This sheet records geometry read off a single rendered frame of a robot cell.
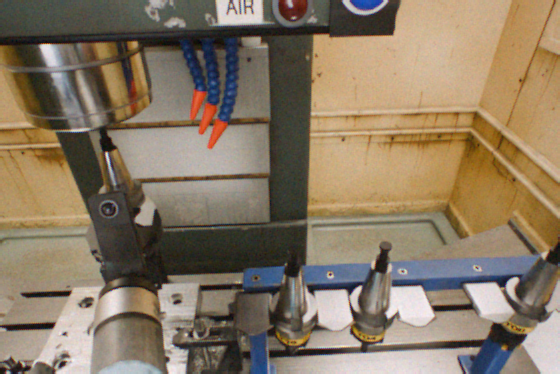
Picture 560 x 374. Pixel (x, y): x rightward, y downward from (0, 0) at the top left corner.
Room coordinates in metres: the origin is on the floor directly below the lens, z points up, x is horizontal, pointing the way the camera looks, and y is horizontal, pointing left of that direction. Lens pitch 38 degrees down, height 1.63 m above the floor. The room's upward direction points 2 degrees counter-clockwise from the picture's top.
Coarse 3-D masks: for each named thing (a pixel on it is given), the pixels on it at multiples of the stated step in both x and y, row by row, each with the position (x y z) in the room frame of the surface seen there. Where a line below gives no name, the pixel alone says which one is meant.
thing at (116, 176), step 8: (104, 152) 0.47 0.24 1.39; (112, 152) 0.48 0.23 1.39; (104, 160) 0.47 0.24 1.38; (112, 160) 0.47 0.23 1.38; (120, 160) 0.48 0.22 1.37; (104, 168) 0.47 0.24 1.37; (112, 168) 0.47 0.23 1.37; (120, 168) 0.48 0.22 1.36; (104, 176) 0.47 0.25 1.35; (112, 176) 0.47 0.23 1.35; (120, 176) 0.47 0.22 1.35; (128, 176) 0.48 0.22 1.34; (104, 184) 0.47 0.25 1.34; (112, 184) 0.47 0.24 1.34; (120, 184) 0.47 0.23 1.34; (128, 184) 0.48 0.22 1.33; (128, 192) 0.47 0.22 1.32
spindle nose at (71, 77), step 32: (0, 64) 0.43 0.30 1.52; (32, 64) 0.40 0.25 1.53; (64, 64) 0.41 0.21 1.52; (96, 64) 0.42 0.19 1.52; (128, 64) 0.45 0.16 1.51; (32, 96) 0.41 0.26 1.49; (64, 96) 0.41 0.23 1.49; (96, 96) 0.42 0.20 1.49; (128, 96) 0.44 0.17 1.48; (64, 128) 0.41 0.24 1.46; (96, 128) 0.42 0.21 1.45
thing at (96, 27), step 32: (0, 0) 0.28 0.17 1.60; (32, 0) 0.28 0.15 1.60; (64, 0) 0.28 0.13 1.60; (96, 0) 0.28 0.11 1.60; (128, 0) 0.28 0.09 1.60; (160, 0) 0.28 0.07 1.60; (192, 0) 0.28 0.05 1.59; (320, 0) 0.29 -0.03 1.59; (0, 32) 0.28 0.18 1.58; (32, 32) 0.28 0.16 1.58; (64, 32) 0.28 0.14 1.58; (96, 32) 0.28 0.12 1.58; (128, 32) 0.28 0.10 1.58; (160, 32) 0.29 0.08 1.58; (192, 32) 0.29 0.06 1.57; (224, 32) 0.29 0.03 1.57; (256, 32) 0.29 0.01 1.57; (288, 32) 0.29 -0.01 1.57; (320, 32) 0.29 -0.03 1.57
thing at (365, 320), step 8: (360, 288) 0.36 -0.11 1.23; (352, 296) 0.34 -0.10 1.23; (392, 296) 0.34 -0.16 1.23; (352, 304) 0.33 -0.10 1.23; (392, 304) 0.33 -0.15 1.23; (352, 312) 0.33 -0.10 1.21; (360, 312) 0.32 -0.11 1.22; (392, 312) 0.32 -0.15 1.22; (360, 320) 0.32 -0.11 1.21; (368, 320) 0.31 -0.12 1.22; (376, 320) 0.31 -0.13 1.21; (384, 320) 0.31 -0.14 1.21; (392, 320) 0.32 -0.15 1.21; (368, 328) 0.31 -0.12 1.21; (384, 328) 0.31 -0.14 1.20
